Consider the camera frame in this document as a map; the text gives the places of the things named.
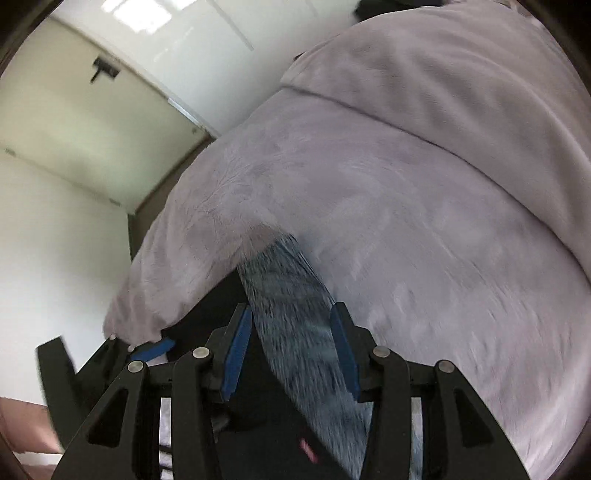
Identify lilac embossed blanket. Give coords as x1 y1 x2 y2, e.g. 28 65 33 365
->
102 85 587 480

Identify plain mauve bed sheet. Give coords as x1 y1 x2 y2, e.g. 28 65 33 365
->
279 0 591 259

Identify black pants with grey lining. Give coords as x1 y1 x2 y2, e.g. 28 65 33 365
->
159 233 426 480

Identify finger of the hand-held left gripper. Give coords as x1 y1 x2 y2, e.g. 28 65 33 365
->
37 337 86 455
74 336 176 411

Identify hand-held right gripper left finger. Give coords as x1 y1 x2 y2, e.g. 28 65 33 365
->
53 302 254 480

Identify person's left forearm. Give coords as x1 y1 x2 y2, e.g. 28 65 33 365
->
0 396 63 480

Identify beige door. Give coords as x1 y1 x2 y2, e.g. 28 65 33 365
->
0 16 218 215

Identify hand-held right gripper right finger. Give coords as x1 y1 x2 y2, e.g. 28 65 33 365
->
330 302 532 480

